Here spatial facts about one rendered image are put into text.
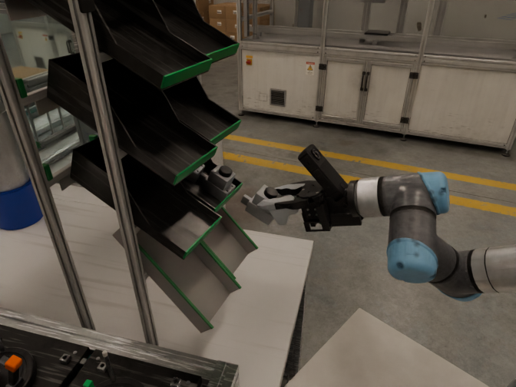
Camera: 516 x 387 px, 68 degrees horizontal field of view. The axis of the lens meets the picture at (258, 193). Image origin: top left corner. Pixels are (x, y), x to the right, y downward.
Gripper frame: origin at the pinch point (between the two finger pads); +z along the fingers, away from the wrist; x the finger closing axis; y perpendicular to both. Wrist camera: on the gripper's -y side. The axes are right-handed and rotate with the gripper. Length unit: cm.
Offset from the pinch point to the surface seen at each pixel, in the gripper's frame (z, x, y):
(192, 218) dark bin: 11.9, -11.4, -2.0
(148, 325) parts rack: 24.5, -23.9, 17.2
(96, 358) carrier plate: 30.2, -34.0, 16.8
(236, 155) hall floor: 174, 245, 70
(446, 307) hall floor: -16, 118, 136
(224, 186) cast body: 9.0, -1.1, -3.8
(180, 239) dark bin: 10.9, -17.7, -1.0
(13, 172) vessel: 93, 3, -16
